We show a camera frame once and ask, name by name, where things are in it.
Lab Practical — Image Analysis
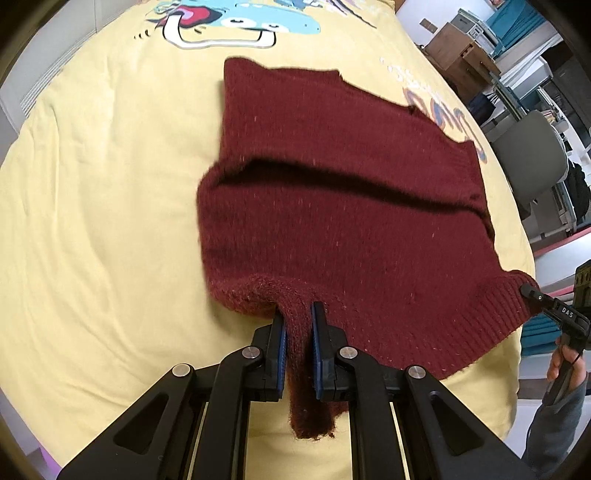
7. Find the person's right hand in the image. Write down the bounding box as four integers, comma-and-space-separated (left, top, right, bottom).
547, 342, 590, 403

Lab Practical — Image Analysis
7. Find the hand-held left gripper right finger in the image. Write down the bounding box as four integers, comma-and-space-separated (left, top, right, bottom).
311, 302, 532, 480

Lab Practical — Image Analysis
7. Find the stack of teal mats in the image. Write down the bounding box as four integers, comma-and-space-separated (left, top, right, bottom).
519, 318, 563, 357

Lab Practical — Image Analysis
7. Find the dark red knitted sweater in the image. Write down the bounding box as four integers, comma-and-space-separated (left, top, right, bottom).
196, 56, 541, 440

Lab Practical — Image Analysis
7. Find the grey chair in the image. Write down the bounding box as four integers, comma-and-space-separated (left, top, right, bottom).
489, 110, 572, 219

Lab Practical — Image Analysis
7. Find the wooden drawer cabinet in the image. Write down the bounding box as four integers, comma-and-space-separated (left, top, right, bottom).
425, 21, 502, 99

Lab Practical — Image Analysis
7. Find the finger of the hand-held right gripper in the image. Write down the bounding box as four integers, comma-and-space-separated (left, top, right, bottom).
520, 283, 560, 319

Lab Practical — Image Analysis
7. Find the teal curtain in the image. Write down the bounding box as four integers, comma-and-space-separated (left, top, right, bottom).
487, 0, 556, 59

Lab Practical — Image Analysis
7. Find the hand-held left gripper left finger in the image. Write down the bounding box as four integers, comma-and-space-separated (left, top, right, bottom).
58, 308, 288, 480

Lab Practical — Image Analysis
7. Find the yellow dinosaur printed bedspread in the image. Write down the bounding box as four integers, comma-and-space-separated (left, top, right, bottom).
0, 0, 537, 480

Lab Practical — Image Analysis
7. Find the dark navy bag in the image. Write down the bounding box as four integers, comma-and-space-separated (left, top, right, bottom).
468, 93, 498, 121

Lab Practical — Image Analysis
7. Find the person's right forearm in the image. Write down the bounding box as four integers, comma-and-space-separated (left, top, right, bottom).
522, 375, 591, 480

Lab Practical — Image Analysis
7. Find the white printer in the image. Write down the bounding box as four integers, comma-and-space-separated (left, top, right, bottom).
450, 9, 498, 48

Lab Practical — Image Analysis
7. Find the black bag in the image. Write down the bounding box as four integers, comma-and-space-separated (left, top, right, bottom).
566, 161, 591, 219

